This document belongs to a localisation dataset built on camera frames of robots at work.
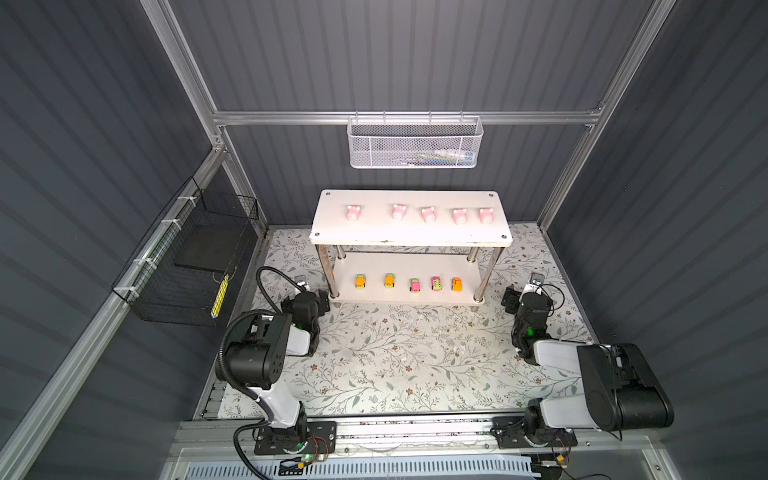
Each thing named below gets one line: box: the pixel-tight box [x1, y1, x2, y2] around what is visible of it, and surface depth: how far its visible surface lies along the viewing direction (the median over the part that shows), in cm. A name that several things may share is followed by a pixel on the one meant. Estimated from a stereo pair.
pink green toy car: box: [431, 276, 442, 292], surface depth 95 cm
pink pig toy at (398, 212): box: [392, 204, 406, 220], surface depth 76 cm
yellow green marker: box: [210, 274, 229, 319], surface depth 69 cm
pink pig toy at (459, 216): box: [452, 209, 467, 225], surface depth 75 cm
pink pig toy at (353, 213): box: [346, 205, 361, 221], surface depth 76 cm
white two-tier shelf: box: [309, 189, 513, 303], surface depth 80 cm
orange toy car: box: [451, 277, 463, 292], surface depth 96 cm
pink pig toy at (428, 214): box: [421, 207, 436, 223], surface depth 75 cm
